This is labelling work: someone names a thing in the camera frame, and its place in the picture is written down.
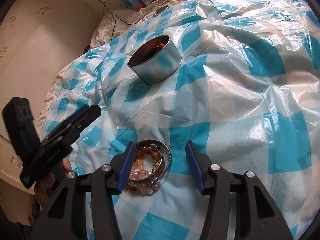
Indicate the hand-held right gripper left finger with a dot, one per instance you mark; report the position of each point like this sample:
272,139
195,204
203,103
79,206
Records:
126,167

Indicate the round metal tin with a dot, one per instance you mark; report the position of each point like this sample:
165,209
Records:
160,66

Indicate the round metal tin lid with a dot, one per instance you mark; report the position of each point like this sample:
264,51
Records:
161,10

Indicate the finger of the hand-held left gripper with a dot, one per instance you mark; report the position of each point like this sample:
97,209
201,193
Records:
87,118
76,113

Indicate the person's left hand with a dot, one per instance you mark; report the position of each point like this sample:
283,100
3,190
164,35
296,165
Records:
45,187

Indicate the blue checkered plastic sheet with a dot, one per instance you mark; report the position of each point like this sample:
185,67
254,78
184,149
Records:
237,92

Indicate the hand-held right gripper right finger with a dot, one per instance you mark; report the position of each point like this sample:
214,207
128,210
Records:
193,167

